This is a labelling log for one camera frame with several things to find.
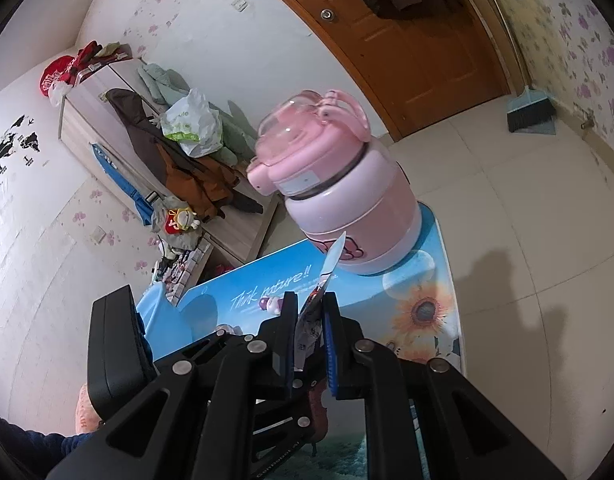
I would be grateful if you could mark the white light switch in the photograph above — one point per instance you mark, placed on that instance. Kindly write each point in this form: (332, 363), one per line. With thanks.
(240, 5)

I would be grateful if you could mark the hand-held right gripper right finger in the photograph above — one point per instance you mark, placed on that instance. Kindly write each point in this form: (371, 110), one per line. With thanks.
(332, 355)

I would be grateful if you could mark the black world map decal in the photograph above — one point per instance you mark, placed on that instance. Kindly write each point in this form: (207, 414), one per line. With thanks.
(17, 142)

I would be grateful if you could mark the brown wooden door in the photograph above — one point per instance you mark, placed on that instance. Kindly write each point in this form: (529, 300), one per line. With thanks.
(412, 60)

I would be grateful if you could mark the low tiled shelf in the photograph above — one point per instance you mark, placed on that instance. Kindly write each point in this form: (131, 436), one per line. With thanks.
(199, 255)

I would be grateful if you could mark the pile of shelf clutter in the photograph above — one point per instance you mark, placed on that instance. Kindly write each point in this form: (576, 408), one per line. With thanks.
(177, 272)

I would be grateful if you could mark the folded clothes pile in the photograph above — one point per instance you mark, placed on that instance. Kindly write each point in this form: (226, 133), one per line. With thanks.
(94, 52)

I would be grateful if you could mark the brown orange jacket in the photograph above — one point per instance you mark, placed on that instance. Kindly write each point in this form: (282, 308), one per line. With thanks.
(187, 180)

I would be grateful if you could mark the large pink water jug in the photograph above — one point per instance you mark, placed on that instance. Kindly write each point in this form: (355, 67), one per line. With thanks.
(357, 200)

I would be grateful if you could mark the pale green garment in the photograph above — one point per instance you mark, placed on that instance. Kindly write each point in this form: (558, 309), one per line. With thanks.
(157, 77)

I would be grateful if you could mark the small pink white toy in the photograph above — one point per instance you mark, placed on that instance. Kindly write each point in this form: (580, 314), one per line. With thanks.
(272, 306)

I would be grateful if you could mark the person's left forearm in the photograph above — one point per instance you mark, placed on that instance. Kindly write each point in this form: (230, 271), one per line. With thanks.
(22, 450)

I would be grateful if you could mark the light wooden wardrobe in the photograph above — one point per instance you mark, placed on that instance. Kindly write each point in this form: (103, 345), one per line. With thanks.
(92, 110)

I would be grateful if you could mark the white green plastic bag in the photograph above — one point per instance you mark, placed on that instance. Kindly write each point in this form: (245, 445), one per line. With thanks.
(192, 120)

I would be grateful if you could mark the brass wall valve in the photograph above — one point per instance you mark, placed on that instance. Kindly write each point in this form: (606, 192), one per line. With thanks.
(587, 124)

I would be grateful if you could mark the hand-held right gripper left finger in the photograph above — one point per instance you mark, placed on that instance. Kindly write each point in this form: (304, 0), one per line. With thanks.
(285, 370)

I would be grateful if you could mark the red white plush doll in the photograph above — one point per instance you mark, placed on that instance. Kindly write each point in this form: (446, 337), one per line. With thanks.
(179, 221)

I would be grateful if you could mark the white wall socket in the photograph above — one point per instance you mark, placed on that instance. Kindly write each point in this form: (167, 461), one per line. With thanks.
(98, 236)

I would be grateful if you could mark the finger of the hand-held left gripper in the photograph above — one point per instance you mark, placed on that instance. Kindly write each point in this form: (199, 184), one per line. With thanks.
(212, 339)
(282, 435)

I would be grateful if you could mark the scenic printed table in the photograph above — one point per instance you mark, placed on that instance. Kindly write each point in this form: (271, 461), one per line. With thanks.
(427, 270)

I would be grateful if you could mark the spicy snack packet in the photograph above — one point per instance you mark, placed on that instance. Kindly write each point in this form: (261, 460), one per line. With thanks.
(312, 320)

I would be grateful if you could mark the light blue plastic basin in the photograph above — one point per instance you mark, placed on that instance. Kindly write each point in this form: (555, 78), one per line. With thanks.
(167, 320)

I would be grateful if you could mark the blue grey broom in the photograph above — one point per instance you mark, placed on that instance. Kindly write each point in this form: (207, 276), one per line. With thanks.
(529, 110)

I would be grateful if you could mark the grey fabric bag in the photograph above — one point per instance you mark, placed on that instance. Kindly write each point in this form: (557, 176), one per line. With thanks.
(184, 241)

